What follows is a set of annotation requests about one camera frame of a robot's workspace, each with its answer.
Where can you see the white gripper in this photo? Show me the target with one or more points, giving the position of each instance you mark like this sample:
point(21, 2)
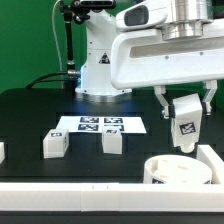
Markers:
point(143, 58)

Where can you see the white round stool seat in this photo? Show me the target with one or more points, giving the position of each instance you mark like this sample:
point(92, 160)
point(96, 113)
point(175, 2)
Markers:
point(176, 169)

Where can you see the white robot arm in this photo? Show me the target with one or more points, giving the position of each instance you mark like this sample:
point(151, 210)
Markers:
point(188, 19)

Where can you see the white right fence bar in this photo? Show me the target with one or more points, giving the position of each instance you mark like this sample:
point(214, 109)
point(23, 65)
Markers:
point(207, 155)

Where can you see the white fence bar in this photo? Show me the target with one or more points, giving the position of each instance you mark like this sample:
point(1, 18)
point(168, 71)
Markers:
point(111, 197)
point(207, 155)

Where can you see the white sheet with markers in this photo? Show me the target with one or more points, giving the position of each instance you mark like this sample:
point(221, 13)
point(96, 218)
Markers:
point(95, 124)

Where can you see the white front fence bar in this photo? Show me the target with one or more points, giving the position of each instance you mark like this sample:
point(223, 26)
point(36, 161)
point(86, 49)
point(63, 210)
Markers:
point(111, 197)

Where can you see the white left fence block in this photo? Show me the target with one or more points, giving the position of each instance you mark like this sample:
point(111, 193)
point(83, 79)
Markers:
point(2, 152)

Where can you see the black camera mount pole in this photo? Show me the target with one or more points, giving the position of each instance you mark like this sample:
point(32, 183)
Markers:
point(69, 36)

